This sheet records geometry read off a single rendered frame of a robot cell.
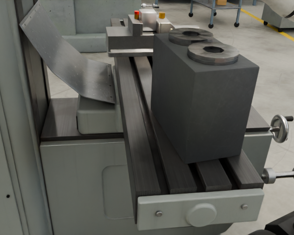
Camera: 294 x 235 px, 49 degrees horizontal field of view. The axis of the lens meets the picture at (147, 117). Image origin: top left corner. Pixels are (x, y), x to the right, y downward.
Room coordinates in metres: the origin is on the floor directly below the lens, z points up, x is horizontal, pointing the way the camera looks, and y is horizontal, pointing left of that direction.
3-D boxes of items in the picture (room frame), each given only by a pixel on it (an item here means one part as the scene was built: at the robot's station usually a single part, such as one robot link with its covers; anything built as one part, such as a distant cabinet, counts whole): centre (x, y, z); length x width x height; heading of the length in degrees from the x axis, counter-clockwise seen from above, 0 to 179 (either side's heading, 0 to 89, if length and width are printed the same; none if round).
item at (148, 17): (1.14, 0.01, 1.05); 0.06 x 0.05 x 0.06; 11
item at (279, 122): (1.11, -0.50, 0.64); 0.16 x 0.12 x 0.12; 99
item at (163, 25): (1.15, -0.04, 1.03); 0.12 x 0.06 x 0.04; 11
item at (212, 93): (0.60, -0.10, 1.04); 0.22 x 0.12 x 0.20; 18
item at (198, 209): (1.01, -0.01, 0.90); 1.24 x 0.23 x 0.08; 9
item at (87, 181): (1.04, -0.03, 0.44); 0.80 x 0.30 x 0.60; 99
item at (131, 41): (1.15, -0.02, 1.00); 0.35 x 0.15 x 0.11; 101
